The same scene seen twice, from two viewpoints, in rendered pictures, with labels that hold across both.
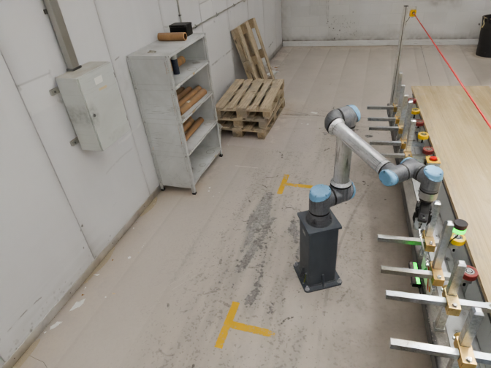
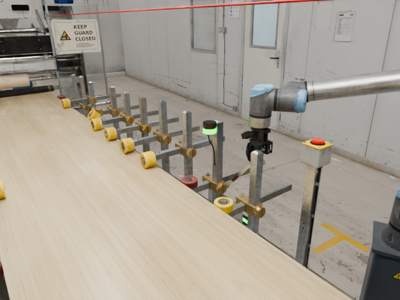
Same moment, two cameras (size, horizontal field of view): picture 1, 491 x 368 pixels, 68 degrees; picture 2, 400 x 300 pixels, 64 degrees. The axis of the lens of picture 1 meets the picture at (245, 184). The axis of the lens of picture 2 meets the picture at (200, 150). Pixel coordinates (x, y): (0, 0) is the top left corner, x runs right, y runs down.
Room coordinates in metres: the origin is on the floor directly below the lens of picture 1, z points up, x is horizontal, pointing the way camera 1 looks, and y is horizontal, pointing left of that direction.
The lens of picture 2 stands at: (2.05, -2.10, 1.60)
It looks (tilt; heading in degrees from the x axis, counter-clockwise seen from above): 22 degrees down; 127
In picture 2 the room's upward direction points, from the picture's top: 1 degrees counter-clockwise
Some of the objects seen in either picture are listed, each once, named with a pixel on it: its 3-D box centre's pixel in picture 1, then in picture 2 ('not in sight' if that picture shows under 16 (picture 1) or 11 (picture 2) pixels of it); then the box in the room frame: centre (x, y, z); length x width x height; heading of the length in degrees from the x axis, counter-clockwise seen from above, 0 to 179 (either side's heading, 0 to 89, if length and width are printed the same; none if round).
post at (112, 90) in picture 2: not in sight; (115, 117); (0.08, -0.58, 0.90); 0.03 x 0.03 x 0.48; 73
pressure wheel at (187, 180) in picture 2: (466, 277); (189, 188); (1.20, -1.07, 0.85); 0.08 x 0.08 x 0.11
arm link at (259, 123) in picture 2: (427, 193); (260, 120); (1.47, -0.93, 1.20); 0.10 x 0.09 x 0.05; 65
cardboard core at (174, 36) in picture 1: (172, 36); not in sight; (3.99, 0.59, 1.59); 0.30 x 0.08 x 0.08; 69
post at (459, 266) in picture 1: (448, 298); (187, 154); (1.04, -0.88, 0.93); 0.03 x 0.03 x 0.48; 73
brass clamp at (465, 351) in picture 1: (464, 350); (162, 137); (0.78, -0.80, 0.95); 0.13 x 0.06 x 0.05; 163
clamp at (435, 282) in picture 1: (436, 273); (213, 184); (1.25, -0.95, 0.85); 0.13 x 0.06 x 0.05; 163
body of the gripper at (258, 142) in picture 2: (424, 205); (259, 139); (1.48, -0.93, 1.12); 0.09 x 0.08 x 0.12; 155
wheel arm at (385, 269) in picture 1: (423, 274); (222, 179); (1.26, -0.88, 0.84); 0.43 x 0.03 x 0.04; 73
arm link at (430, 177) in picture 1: (431, 179); (261, 100); (1.48, -0.93, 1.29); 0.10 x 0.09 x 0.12; 22
